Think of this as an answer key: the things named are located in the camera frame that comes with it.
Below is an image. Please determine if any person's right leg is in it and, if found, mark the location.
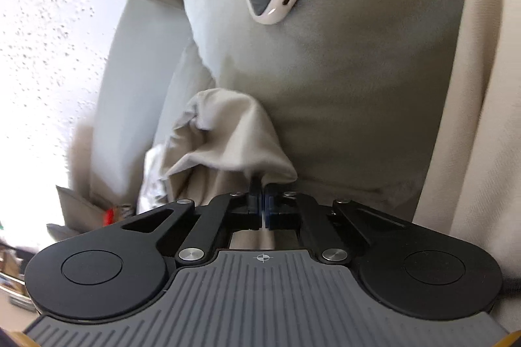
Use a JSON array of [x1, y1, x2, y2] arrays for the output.
[[413, 0, 521, 291]]

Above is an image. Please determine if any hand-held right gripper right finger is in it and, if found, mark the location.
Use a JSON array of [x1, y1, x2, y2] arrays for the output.
[[264, 184, 413, 264]]

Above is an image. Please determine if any white t-shirt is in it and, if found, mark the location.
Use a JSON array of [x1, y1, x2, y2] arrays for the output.
[[137, 87, 299, 250]]

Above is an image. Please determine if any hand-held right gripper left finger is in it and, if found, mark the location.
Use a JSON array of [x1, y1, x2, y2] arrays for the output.
[[122, 176, 262, 264]]

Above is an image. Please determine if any grey sofa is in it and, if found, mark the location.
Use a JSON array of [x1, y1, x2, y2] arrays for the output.
[[92, 0, 491, 250]]

